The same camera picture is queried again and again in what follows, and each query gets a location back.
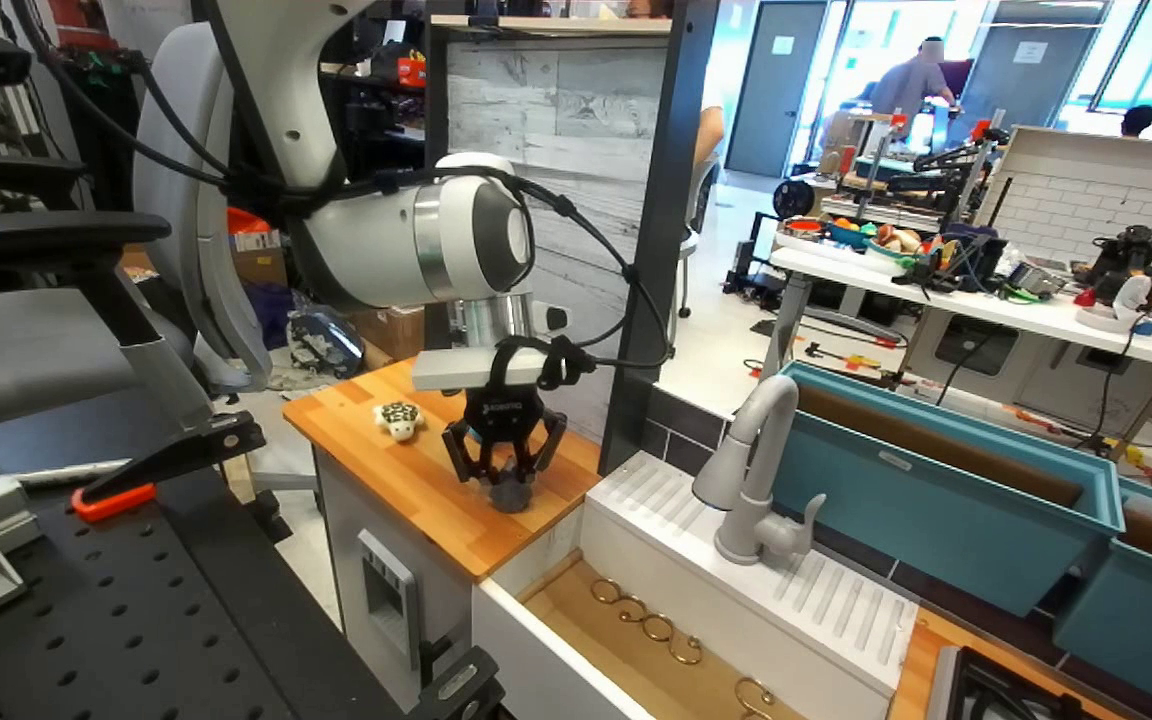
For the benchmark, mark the gray office chair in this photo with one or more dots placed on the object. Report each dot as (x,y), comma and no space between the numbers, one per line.
(181,117)

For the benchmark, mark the orange black clamp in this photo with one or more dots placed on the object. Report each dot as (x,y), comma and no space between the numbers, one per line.
(134,483)

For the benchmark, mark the wooden countertop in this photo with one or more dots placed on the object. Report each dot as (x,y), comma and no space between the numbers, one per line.
(418,476)

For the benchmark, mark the gray wood backsplash panel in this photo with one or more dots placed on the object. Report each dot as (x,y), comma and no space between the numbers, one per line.
(602,112)

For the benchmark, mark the teal plastic bin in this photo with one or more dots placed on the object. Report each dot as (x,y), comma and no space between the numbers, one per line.
(978,507)

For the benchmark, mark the cluttered white workbench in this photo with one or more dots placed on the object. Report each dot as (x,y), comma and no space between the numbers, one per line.
(1060,355)

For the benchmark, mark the black perforated table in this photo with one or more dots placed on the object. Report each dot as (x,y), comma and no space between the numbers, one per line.
(173,612)

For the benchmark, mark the person in dark shirt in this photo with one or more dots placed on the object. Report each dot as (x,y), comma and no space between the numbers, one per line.
(915,80)

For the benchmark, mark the gray faucet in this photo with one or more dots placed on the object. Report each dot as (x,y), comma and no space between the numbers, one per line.
(739,476)

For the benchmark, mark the white sink unit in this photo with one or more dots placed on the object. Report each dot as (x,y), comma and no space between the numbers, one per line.
(822,637)

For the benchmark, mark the cardboard box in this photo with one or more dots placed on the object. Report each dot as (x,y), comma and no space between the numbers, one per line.
(388,331)

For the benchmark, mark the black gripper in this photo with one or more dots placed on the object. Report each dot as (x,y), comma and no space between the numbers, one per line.
(507,415)

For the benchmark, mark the yellow green plush toy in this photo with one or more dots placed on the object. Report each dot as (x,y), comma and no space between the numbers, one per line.
(398,419)

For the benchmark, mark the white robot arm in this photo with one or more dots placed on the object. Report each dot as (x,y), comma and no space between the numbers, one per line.
(460,239)

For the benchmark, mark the white brick panel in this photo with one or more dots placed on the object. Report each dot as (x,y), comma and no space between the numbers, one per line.
(1053,195)

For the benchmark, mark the gray plush doll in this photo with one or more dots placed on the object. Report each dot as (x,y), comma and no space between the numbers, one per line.
(511,497)

